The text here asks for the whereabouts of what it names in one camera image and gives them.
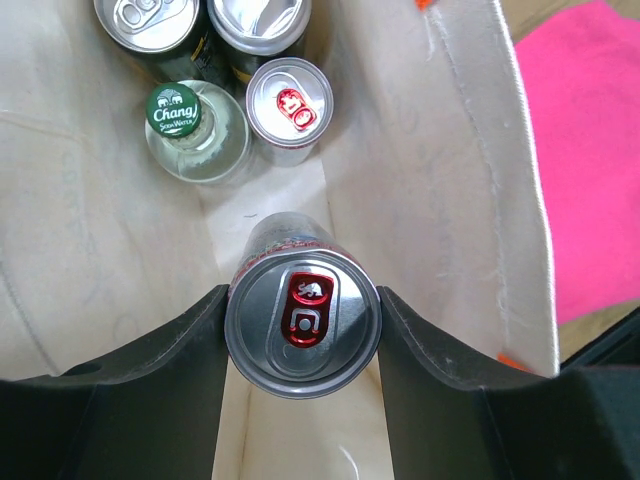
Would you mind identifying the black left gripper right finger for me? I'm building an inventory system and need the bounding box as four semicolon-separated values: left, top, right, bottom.
379;287;639;479

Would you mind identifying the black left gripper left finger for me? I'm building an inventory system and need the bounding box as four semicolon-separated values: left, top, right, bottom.
1;285;228;479

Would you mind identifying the red bull can front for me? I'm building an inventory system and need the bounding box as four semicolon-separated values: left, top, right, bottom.
224;212;382;399

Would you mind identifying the red bull can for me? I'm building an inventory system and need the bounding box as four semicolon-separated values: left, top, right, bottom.
224;212;382;399
245;57;335;167

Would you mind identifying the beige canvas tote bag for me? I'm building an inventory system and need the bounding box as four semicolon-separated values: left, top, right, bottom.
1;1;559;479

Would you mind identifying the red bull can middle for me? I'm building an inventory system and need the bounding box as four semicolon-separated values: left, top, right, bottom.
245;57;335;167

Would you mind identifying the magenta folded cloth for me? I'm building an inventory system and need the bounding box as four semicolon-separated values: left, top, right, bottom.
516;1;639;324

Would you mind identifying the dark can rear left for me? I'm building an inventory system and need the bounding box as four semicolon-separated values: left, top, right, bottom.
94;0;234;92

